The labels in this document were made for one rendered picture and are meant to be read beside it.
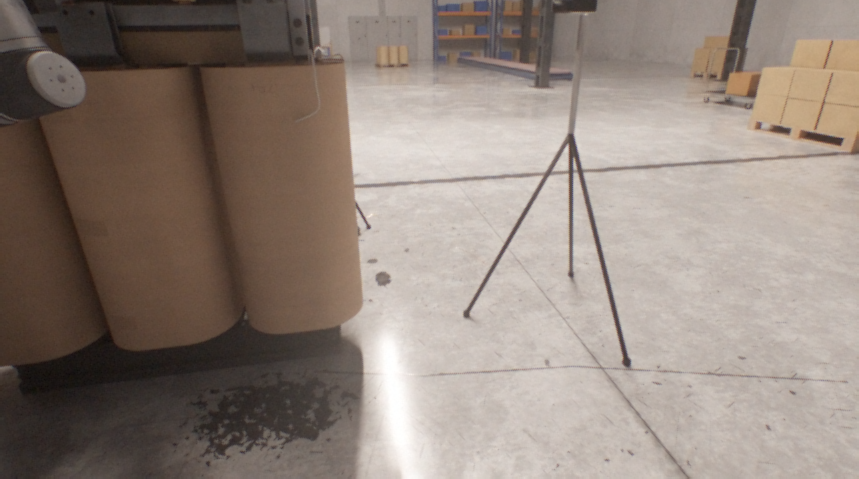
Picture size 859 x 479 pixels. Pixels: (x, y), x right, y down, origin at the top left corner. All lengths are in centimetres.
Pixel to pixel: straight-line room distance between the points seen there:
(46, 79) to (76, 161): 49
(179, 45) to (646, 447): 180
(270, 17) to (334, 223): 62
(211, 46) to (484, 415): 141
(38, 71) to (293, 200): 67
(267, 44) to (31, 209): 84
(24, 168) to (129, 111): 37
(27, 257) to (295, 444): 96
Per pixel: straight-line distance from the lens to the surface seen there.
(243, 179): 143
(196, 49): 152
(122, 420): 188
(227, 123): 140
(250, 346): 187
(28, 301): 181
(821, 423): 198
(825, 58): 691
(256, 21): 138
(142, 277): 163
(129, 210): 154
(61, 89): 110
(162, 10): 149
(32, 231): 173
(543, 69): 1065
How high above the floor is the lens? 115
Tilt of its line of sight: 22 degrees down
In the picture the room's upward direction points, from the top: 1 degrees counter-clockwise
